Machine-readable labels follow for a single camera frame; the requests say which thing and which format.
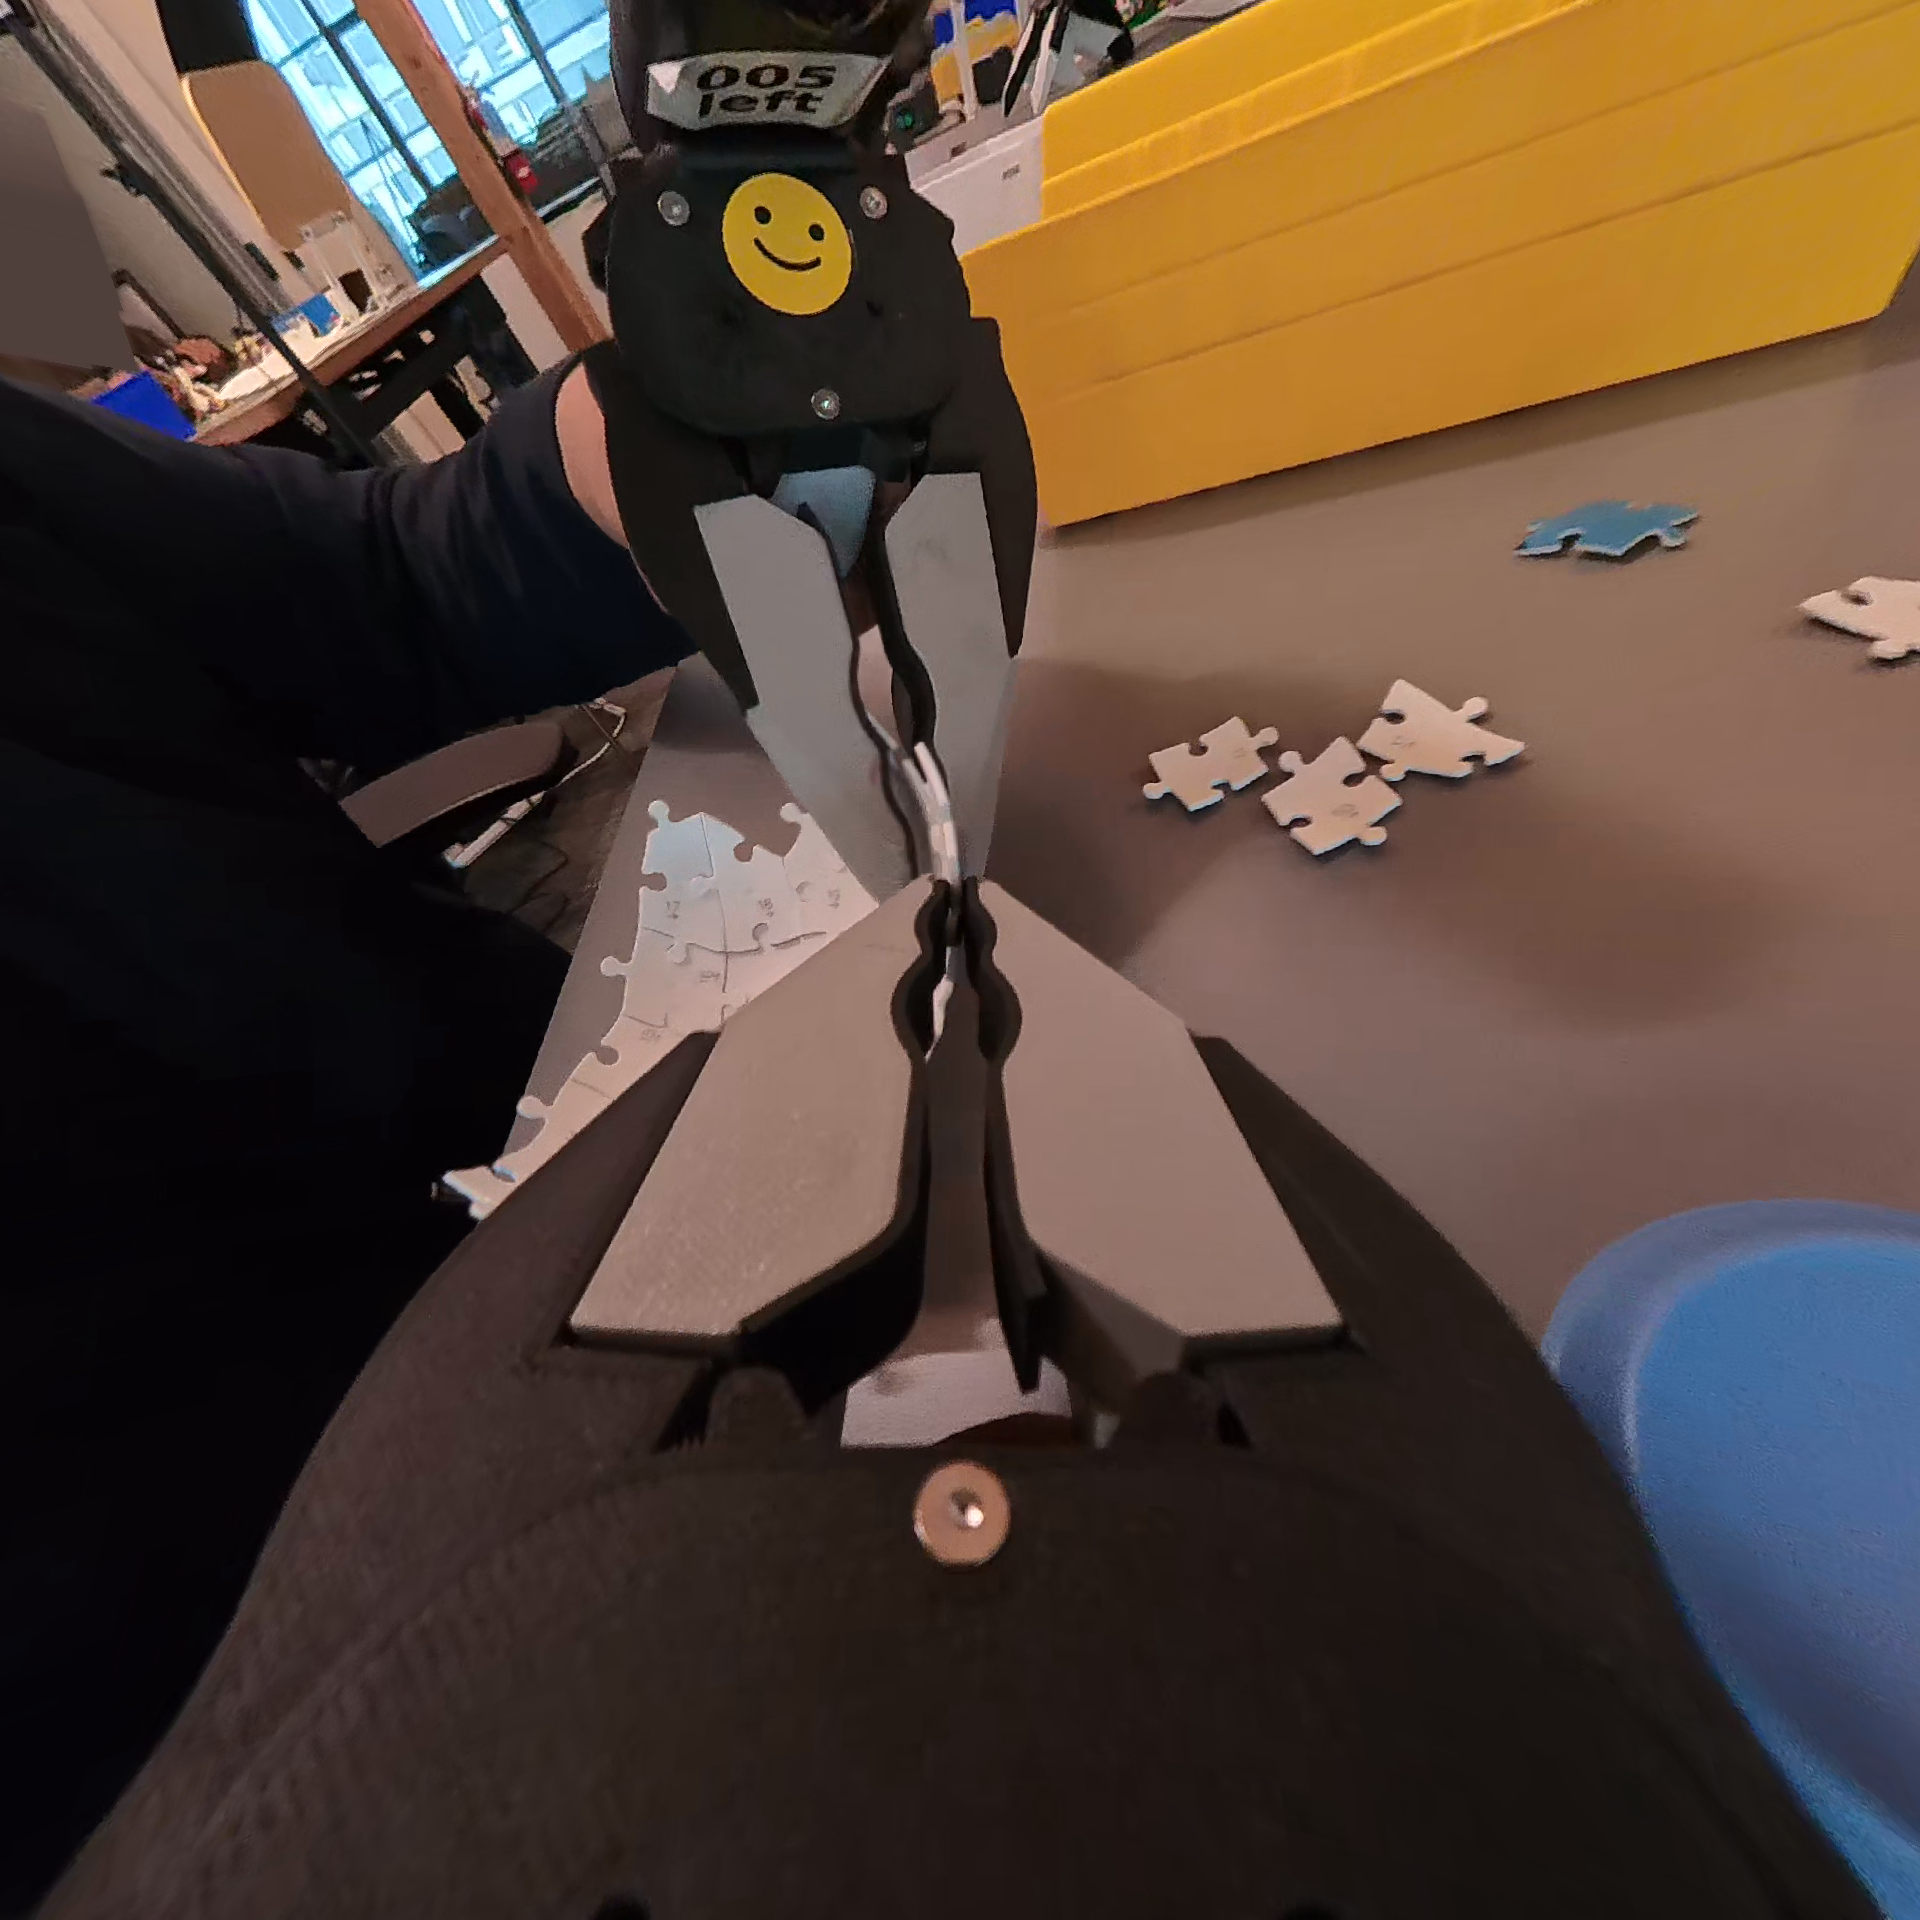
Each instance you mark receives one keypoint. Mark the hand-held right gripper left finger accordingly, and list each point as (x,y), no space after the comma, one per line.
(781,1170)

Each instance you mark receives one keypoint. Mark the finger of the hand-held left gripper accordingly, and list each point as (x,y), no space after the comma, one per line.
(797,661)
(960,630)

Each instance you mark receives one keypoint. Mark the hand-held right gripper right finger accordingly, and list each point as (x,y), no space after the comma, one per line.
(1142,1170)

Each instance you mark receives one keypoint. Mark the white puzzle piece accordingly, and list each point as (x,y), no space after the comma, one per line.
(1333,804)
(1433,735)
(1868,614)
(1207,764)
(931,809)

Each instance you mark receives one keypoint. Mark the partly built puzzle ball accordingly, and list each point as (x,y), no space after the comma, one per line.
(704,930)

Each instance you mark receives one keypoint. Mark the person's left forearm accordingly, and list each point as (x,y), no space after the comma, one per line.
(301,570)

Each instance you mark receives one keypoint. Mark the blue puzzle piece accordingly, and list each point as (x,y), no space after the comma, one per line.
(1605,529)

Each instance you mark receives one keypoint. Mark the person's left hand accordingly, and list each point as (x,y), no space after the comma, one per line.
(579,434)

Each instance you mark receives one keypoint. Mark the white box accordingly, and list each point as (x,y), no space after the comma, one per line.
(974,181)

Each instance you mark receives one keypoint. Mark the wooden workbench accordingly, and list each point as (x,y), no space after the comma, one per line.
(347,322)

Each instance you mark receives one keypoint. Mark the large window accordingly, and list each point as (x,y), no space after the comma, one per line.
(329,89)

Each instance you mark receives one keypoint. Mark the beige rounded panel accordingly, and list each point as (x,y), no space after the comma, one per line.
(270,150)

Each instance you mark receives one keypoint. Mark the yellow plastic bin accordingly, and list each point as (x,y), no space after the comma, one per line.
(1424,271)

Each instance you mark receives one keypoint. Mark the person's dark-clothed torso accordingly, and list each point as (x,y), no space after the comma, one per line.
(182,1201)

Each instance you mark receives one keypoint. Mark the blue storage bin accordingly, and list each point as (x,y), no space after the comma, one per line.
(142,406)

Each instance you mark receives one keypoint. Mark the blue bowl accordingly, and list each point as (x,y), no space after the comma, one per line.
(1771,1425)

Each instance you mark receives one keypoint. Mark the wooden post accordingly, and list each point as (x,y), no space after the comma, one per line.
(480,165)

